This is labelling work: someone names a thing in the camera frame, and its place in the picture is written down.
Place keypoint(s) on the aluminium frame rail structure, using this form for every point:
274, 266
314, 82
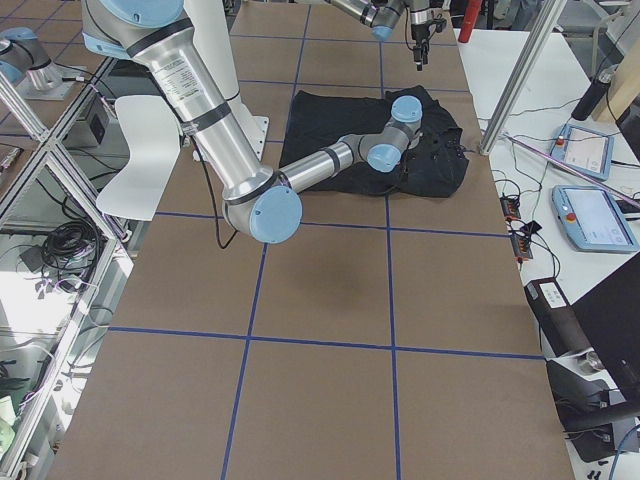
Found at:
63, 266

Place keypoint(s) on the red cylinder bottle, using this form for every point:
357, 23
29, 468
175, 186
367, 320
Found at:
469, 20

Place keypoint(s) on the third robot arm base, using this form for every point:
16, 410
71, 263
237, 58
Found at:
30, 69

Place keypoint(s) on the black water bottle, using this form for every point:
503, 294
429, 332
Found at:
599, 86

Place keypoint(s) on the near teach pendant tablet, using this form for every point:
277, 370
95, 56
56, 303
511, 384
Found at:
592, 220

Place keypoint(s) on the orange black power strip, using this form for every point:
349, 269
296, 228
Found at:
519, 231

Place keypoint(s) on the black box with label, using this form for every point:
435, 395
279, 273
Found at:
560, 333

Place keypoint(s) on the white plastic chair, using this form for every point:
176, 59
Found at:
152, 134

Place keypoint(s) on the black printed t-shirt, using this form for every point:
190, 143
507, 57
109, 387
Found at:
434, 168

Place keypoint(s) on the reacher grabber stick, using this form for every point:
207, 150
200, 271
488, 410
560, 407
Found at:
574, 171

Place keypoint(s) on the far teach pendant tablet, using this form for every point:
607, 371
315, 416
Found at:
587, 150

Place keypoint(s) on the aluminium frame post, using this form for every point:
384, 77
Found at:
527, 59

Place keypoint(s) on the teach pendant tablet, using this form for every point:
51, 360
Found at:
592, 220
587, 150

